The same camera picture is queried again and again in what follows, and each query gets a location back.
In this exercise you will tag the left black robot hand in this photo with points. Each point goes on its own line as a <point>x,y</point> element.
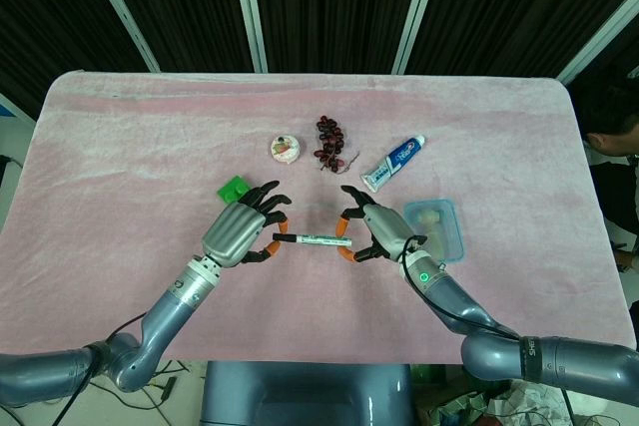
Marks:
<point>232,234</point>

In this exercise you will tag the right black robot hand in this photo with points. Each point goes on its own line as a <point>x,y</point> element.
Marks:
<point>387,229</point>

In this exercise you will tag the black marker cap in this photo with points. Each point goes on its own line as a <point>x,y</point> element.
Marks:
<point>284,237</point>

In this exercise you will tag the green and white marker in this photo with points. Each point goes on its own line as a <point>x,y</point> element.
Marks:
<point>319,240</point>

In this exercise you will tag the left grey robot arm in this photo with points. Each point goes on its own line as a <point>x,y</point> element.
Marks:
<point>170,306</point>

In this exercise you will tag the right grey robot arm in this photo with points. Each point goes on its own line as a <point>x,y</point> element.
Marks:
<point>574,361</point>

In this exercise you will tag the green toy building block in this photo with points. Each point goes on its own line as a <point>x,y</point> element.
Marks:
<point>232,189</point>

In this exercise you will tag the beige rounded toy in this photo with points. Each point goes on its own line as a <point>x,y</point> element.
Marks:
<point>435,234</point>

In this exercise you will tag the blue white toothpaste tube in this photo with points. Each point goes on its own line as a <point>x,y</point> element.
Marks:
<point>394,161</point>

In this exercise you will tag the clear container with blue lid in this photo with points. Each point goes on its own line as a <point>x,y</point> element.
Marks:
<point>455,226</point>

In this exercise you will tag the small round white container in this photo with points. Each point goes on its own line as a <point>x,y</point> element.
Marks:
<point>285,149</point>

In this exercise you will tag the dark red grape bunch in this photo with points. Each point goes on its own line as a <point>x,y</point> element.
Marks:
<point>328,141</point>

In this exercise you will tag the pink plush table cloth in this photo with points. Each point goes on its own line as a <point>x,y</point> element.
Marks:
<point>309,306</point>

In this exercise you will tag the black power adapter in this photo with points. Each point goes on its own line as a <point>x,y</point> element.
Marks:
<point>168,387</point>

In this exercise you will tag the grey robot torso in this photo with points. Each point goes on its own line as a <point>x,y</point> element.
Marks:
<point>299,396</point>

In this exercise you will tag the crumpled paper pile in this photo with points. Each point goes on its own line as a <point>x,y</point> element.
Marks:
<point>489,406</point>

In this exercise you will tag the black pleated curtain panel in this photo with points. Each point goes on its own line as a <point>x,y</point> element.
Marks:
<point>329,7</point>
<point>509,7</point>
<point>185,7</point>
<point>40,22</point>

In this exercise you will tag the person in dark clothes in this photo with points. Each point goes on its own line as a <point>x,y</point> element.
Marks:
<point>611,117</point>

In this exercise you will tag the white frame post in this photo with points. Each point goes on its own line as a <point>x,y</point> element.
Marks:
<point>249,7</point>
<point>599,37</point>
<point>120,7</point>
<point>417,7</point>

